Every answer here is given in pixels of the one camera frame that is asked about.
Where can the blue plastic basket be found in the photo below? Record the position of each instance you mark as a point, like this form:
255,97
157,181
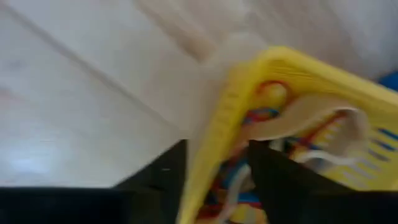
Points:
390,81

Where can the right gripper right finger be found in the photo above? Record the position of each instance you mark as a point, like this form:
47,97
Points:
311,202

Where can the yellow plastic basket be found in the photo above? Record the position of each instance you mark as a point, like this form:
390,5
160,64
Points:
295,65

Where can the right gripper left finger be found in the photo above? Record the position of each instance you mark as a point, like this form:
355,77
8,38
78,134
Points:
77,207

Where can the blue rubber band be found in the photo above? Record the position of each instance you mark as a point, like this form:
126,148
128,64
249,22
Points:
248,197

